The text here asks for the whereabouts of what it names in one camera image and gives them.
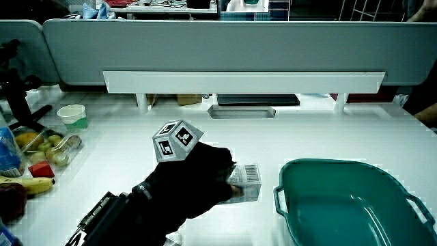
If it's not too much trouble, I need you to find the person's left hand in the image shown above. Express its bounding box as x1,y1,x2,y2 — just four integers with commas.
145,119,245,220

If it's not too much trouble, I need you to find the white milk carton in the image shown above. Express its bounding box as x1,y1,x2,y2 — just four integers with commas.
218,163,263,206

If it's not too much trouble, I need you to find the black forearm tracker device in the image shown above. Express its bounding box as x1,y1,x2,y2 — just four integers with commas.
66,191,131,246

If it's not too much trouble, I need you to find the person's left forearm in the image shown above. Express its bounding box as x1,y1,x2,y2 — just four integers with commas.
64,170,188,246

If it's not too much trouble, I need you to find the another person's forearm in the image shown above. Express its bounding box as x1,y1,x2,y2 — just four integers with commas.
414,102,437,129

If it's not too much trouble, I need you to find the white desk shelf riser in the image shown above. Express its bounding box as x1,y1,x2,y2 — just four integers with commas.
102,70,386,115

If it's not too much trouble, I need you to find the white desk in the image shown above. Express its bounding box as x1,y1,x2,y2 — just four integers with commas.
0,85,437,246

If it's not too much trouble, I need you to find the brown cardboard box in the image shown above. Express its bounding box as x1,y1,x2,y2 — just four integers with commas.
176,94,203,107

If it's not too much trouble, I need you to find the brown kiwi fruit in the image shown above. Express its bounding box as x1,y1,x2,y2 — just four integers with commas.
67,135,83,150

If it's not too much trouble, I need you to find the white and green paper cup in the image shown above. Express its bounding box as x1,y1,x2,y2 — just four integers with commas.
56,104,89,133

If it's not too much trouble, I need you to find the large grey partition panel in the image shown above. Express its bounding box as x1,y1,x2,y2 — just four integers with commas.
42,18,437,87

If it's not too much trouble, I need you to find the clear plastic fruit tray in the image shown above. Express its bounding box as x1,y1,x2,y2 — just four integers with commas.
12,125,85,179

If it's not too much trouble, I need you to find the red block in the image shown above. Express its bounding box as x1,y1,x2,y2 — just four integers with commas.
27,160,55,179

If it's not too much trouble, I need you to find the green plastic basin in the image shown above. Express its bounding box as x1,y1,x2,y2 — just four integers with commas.
272,158,437,246

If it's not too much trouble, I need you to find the yellow banana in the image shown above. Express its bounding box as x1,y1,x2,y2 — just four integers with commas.
0,175,56,196

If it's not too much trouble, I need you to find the orange fruit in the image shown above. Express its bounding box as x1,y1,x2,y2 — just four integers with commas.
15,132,44,150

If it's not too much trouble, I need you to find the cluttered background table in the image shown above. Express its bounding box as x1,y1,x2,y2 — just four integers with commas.
109,0,219,15

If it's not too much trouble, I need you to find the blue plaid cloth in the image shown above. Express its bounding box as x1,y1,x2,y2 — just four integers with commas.
220,0,291,22

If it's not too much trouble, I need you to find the dark red apple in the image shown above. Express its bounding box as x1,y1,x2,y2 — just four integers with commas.
0,182,28,222

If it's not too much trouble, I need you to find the blue snack packet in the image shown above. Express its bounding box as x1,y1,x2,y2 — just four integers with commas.
0,112,25,178

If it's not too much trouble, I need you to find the black tripod stand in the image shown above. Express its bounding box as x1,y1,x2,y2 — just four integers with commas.
0,38,54,132

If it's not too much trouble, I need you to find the blue plastic bag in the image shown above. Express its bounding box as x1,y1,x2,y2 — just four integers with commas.
81,2,111,21

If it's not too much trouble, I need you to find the blue bottle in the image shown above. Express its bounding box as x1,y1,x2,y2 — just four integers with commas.
0,218,23,246

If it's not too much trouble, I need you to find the dark red flat item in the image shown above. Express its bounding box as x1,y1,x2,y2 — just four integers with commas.
329,87,399,104

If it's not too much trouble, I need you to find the small grey partition panel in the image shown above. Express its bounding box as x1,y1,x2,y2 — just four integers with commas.
0,19,61,85

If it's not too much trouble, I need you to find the grey cable grommet tray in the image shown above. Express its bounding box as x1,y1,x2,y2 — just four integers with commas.
207,104,277,120

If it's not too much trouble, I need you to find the white wire rack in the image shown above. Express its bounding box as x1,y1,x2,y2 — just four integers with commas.
337,0,407,22

